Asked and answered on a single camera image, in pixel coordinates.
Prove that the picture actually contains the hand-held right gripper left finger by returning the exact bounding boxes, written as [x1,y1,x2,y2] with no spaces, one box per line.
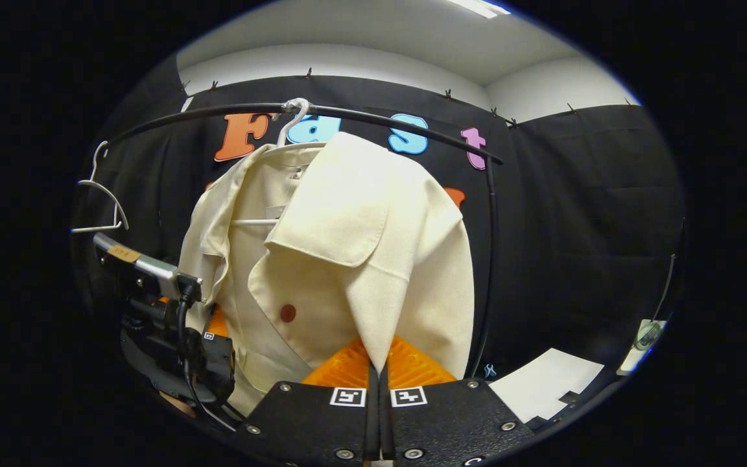
[231,336,379,467]

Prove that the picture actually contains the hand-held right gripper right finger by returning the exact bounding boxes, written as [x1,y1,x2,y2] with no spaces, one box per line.
[379,334,536,467]

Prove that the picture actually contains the cream button shirt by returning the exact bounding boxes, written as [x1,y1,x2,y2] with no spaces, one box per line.
[179,133,476,416]

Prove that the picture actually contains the white plastic clothes hanger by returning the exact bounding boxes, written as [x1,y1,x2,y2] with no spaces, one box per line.
[231,97,313,228]
[70,141,130,234]

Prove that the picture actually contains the white box with round lens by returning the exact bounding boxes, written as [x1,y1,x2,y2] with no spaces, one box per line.
[617,318,667,377]

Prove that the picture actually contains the ceiling light panel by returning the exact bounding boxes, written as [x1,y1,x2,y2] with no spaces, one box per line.
[445,0,512,19]

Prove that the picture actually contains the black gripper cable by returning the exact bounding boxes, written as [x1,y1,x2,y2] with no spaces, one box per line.
[176,282,238,434]

